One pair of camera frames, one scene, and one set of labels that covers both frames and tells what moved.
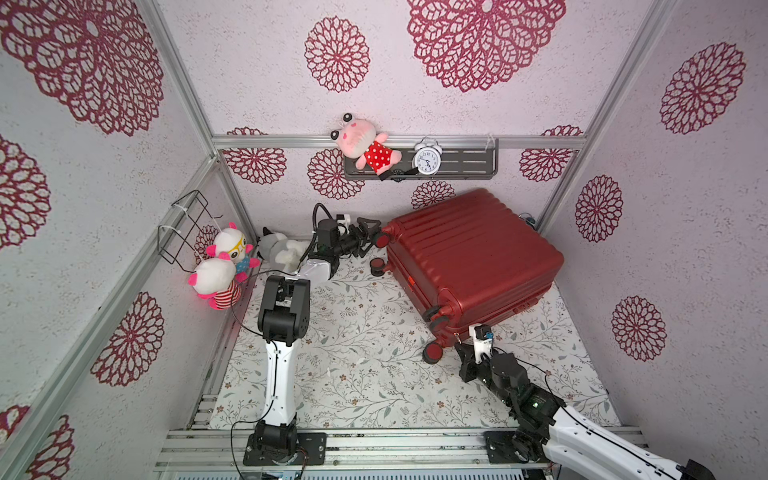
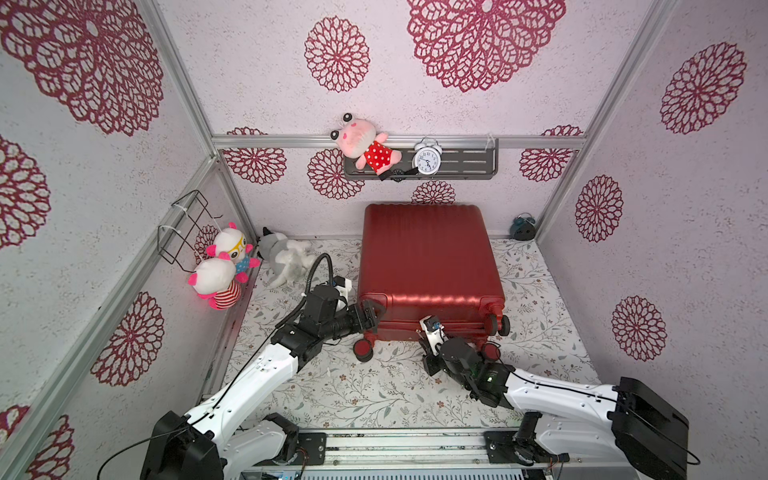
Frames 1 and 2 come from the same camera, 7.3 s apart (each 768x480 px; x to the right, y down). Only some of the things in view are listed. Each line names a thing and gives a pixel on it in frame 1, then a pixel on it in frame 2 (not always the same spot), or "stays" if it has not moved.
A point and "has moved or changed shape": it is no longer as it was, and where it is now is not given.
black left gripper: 363,242 to 362,324
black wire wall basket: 179,241 stays
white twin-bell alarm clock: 427,156 stays
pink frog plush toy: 358,138 stays
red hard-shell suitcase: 469,260 has moved or changed shape
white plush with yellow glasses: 231,245 stays
